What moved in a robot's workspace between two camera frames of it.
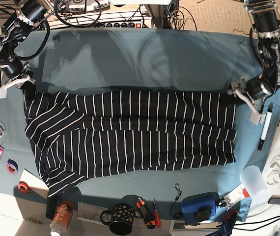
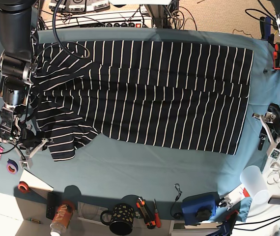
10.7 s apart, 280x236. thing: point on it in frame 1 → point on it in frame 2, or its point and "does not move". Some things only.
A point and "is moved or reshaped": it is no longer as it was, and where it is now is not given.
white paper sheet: (35, 183) does not move
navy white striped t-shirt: (72, 134) is moved or reshaped
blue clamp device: (199, 208) does not move
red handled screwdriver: (157, 216) does not move
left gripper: (28, 88) → (31, 143)
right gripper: (240, 87) → (273, 121)
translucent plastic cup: (251, 177) does not move
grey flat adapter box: (279, 199) does not move
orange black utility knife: (151, 223) does not move
